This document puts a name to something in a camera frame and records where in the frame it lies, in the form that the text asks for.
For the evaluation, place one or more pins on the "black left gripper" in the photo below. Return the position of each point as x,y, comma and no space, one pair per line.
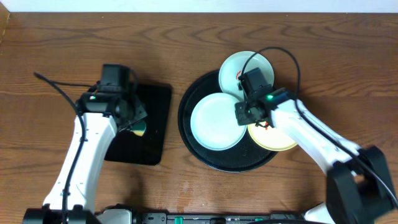
137,113

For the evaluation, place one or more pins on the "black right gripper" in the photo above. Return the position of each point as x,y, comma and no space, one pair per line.
242,119

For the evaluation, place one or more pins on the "green and yellow sponge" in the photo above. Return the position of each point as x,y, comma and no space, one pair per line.
138,128

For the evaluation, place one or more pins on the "yellow plate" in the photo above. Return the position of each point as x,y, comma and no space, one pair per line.
269,138

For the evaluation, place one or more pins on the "pale green plate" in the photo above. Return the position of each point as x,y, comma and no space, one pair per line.
213,122

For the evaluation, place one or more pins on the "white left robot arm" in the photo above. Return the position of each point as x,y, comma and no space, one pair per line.
100,116

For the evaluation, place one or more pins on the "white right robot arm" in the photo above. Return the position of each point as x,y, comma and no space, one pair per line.
359,188

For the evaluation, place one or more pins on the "black rectangular tray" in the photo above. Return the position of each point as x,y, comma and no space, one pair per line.
126,147

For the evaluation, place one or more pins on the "black round tray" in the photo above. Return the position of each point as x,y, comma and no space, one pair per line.
244,156

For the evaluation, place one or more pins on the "light blue plate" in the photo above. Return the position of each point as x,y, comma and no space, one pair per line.
231,70

